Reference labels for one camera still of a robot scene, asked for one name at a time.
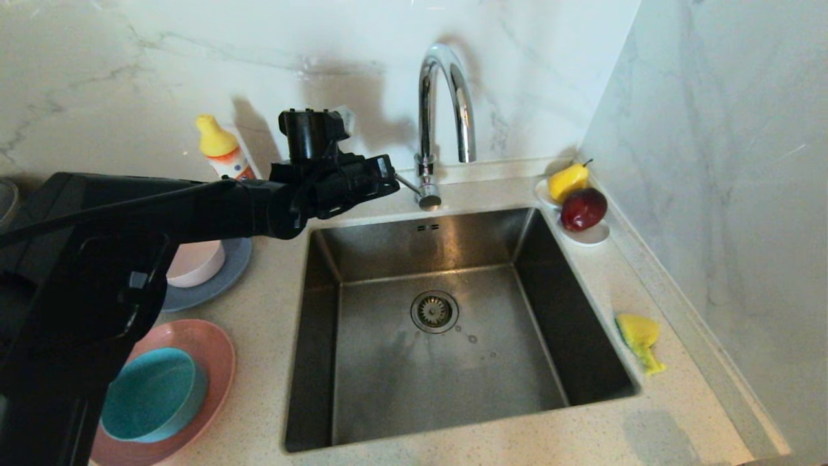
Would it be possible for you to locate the pale pink bowl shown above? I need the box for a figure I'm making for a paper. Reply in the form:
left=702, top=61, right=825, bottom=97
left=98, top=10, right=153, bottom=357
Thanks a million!
left=167, top=239, right=227, bottom=288

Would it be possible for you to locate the orange dish soap bottle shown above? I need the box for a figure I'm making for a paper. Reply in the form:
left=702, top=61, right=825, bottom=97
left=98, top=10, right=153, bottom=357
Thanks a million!
left=196, top=115, right=259, bottom=182

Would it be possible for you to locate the stainless steel sink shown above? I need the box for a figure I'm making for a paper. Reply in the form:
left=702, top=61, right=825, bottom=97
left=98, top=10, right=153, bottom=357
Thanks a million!
left=283, top=207, right=641, bottom=452

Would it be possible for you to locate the teal bowl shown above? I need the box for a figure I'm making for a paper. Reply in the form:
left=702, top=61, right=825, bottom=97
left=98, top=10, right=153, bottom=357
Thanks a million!
left=102, top=348, right=209, bottom=444

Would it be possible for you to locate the yellow pear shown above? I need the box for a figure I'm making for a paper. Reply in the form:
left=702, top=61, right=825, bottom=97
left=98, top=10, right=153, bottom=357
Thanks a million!
left=548, top=159, right=594, bottom=204

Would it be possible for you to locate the pink plate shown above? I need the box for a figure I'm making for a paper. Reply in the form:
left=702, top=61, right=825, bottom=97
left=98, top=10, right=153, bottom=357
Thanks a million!
left=91, top=319, right=235, bottom=466

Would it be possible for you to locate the metal pot black handle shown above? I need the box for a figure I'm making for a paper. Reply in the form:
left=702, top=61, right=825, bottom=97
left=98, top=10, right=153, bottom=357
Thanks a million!
left=0, top=180, right=19, bottom=224

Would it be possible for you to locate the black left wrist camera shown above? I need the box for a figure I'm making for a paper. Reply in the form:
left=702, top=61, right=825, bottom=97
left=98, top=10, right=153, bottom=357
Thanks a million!
left=278, top=107, right=355, bottom=164

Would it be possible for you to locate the blue grey plate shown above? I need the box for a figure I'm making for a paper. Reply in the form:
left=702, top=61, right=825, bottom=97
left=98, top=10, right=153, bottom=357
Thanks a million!
left=158, top=236, right=253, bottom=313

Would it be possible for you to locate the dark red apple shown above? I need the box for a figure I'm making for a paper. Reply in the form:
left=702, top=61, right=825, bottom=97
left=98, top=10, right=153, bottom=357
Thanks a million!
left=560, top=188, right=608, bottom=232

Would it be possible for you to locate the round metal drain strainer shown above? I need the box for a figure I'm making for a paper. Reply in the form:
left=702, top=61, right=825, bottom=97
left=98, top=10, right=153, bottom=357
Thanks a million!
left=410, top=290, right=459, bottom=334

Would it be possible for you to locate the yellow green sponge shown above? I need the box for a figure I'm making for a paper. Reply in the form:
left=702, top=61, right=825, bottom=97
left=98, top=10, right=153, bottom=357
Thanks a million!
left=615, top=313, right=667, bottom=375

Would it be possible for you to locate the chrome gooseneck faucet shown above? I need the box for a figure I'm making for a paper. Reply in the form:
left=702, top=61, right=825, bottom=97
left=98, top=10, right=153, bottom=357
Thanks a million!
left=393, top=43, right=477, bottom=211

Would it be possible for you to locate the small white dish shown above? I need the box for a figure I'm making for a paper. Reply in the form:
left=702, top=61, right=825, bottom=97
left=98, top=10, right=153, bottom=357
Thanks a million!
left=535, top=179, right=611, bottom=247

